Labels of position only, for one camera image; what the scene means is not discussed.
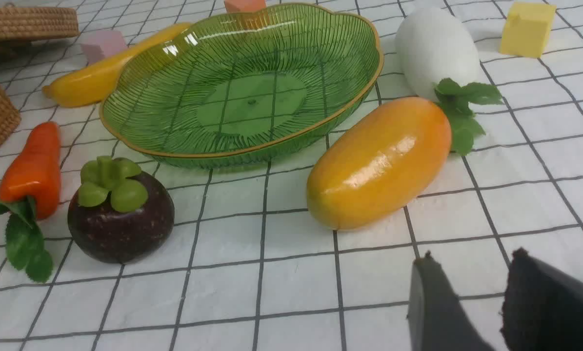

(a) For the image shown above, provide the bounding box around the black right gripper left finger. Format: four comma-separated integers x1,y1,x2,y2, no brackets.
407,252,493,351

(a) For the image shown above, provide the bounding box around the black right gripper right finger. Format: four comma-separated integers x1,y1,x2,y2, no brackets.
501,248,583,351

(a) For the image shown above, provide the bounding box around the orange yellow mango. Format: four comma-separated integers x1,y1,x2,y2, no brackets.
306,97,452,231

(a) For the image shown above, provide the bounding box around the white radish with leaves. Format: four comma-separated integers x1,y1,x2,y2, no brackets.
395,7,503,156

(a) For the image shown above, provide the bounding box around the dark purple mangosteen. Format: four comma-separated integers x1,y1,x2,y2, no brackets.
67,156,175,264

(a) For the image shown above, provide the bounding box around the yellow banana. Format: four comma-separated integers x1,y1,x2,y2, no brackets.
42,22,191,108

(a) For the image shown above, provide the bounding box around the orange carrot with leaves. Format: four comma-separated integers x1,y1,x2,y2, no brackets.
0,121,61,284

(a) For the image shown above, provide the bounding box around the checkered white tablecloth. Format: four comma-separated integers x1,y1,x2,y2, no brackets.
0,0,583,351

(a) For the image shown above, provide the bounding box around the yellow foam cube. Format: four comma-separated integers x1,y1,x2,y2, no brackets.
499,1,556,59

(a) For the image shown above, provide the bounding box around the green leaf-shaped plastic plate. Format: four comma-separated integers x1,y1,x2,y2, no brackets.
99,2,383,168

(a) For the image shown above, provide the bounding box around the orange foam cube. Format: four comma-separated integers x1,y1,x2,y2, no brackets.
223,0,266,13

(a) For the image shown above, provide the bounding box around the pink foam cube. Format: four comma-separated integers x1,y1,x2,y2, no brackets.
80,30,128,65

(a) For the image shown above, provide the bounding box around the woven wicker basket lid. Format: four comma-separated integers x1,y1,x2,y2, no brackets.
0,4,80,42

